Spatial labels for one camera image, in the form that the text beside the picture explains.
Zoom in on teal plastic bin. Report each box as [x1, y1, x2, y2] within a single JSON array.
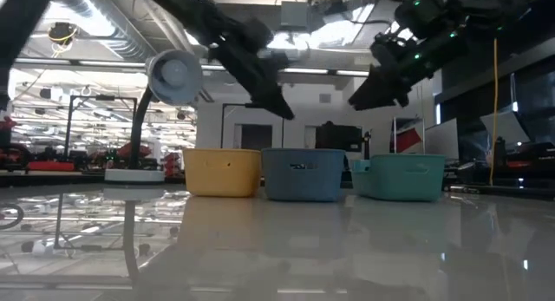
[[349, 153, 447, 203]]

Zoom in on red flag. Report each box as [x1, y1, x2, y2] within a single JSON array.
[[395, 127, 422, 154]]

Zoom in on black metal stand frame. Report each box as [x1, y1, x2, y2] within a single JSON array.
[[63, 94, 138, 163]]

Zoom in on large silver ventilation duct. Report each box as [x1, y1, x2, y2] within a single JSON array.
[[64, 0, 192, 63]]

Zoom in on black monitor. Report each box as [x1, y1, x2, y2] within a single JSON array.
[[314, 122, 363, 154]]

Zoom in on black doorway frame stand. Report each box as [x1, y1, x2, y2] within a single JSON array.
[[219, 101, 286, 150]]

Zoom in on white desk lamp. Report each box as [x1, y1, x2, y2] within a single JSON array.
[[103, 49, 205, 184]]

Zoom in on black tripod post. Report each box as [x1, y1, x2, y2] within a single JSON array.
[[362, 129, 374, 160]]

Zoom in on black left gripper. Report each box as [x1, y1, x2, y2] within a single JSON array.
[[206, 15, 297, 121]]

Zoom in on black workbench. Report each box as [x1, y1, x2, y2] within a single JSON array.
[[446, 138, 555, 199]]

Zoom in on yellow plastic bin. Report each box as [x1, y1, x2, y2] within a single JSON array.
[[182, 147, 263, 199]]

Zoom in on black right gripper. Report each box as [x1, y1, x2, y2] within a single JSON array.
[[347, 0, 472, 113]]

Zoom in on grey panel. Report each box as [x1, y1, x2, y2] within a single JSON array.
[[423, 117, 460, 161], [479, 109, 531, 148]]

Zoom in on grey ceiling box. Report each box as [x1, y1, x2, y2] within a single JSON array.
[[279, 0, 310, 29]]

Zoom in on yellow hanging cable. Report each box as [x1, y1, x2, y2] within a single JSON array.
[[488, 37, 500, 187]]

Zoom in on slate blue plastic bin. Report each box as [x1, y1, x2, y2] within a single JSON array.
[[261, 147, 347, 203]]

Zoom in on red robot equipment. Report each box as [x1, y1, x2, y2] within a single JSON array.
[[116, 142, 153, 160], [0, 116, 77, 174]]

